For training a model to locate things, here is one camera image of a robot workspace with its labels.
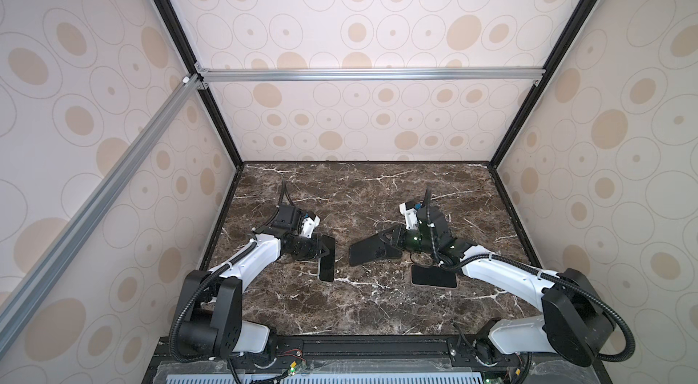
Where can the bare black phone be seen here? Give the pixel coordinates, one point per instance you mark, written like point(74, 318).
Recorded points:
point(327, 259)

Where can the aluminium rail left wall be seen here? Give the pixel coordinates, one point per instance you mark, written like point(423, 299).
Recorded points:
point(34, 288)

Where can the horizontal aluminium rail back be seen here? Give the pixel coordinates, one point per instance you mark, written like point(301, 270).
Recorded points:
point(404, 74)

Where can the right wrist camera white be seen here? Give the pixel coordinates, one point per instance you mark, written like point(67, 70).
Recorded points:
point(409, 211)

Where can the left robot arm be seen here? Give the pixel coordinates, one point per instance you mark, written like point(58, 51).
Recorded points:
point(208, 321)

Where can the black frame post right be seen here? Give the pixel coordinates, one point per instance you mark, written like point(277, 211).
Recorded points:
point(582, 11)

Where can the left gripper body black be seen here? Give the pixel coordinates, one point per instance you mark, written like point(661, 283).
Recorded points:
point(303, 248)

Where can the black phone near right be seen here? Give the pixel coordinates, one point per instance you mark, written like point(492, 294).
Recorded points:
point(433, 277)

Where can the black frame post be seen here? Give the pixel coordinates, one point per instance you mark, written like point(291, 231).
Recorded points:
point(184, 50)
point(582, 11)

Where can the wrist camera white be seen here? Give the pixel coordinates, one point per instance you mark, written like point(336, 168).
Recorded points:
point(308, 225)
point(409, 211)

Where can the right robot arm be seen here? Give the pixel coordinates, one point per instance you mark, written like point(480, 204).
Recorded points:
point(573, 322)

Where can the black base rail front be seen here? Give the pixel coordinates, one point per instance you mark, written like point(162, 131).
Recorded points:
point(373, 359)

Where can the black frame post left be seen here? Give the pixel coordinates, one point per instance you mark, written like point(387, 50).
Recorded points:
point(184, 50)

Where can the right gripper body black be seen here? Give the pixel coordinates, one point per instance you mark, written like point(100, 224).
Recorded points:
point(410, 240)

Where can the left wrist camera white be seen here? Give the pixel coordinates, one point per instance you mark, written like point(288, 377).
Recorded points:
point(308, 225)

